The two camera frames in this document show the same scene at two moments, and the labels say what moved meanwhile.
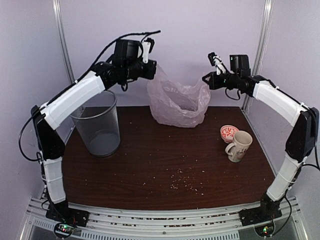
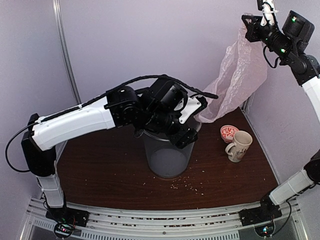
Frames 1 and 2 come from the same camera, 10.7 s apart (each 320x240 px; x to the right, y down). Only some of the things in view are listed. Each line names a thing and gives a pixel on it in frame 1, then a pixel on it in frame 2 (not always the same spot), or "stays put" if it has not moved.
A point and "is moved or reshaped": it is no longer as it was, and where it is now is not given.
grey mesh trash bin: (98, 123) → (165, 160)
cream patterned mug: (237, 151) stays put
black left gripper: (150, 74) → (185, 137)
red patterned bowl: (227, 132) stays put
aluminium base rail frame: (198, 224) stays put
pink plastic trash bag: (177, 105) is moved or reshaped
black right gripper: (212, 83) → (252, 33)
